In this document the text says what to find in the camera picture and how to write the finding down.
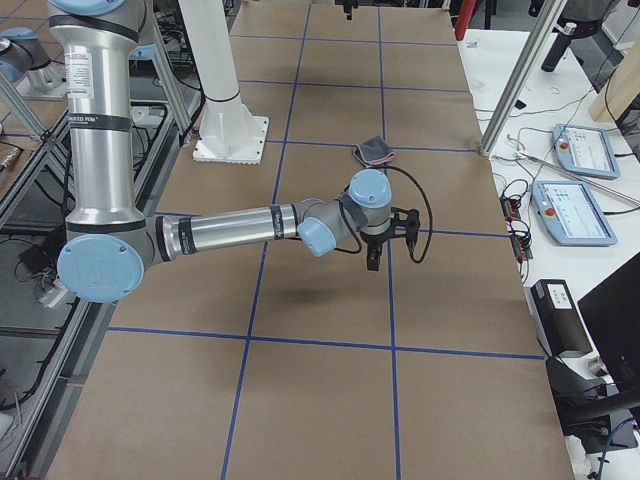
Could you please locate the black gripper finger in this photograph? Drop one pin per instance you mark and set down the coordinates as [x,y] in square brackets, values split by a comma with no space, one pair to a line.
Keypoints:
[373,261]

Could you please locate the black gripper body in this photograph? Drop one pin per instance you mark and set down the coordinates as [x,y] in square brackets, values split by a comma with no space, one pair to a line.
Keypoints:
[346,6]
[374,240]

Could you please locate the pink and grey towel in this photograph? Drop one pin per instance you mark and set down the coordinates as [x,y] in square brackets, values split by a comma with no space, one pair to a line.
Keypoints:
[373,152]

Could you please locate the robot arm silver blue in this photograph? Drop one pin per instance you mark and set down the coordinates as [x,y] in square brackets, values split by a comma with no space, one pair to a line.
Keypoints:
[110,242]

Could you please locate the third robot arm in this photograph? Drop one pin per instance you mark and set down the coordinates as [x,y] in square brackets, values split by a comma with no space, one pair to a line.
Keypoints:
[25,63]

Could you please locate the near teach pendant tablet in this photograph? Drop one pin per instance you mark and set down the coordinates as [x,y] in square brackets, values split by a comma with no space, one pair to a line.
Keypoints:
[570,215]

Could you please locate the teach pendant tablet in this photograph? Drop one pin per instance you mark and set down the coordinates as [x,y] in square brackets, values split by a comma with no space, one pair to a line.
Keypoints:
[570,215]
[585,151]

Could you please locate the black box with label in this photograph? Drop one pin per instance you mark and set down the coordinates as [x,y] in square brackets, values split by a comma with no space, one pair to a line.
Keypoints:
[563,329]

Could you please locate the far teach pendant tablet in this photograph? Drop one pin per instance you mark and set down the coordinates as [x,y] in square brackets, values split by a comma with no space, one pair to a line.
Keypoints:
[585,151]

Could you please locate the black monitor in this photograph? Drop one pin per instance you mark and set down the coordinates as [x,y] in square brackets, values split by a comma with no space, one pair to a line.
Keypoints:
[611,314]

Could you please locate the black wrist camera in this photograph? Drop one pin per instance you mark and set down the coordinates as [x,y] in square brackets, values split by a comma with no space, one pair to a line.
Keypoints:
[406,225]

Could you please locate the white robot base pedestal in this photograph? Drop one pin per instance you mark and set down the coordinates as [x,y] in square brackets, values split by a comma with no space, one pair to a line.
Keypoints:
[228,132]

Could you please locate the aluminium frame post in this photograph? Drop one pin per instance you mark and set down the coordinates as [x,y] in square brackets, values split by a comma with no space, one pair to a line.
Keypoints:
[534,44]

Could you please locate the aluminium frame rack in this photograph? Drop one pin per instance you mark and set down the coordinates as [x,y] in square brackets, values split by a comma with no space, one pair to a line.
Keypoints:
[50,339]

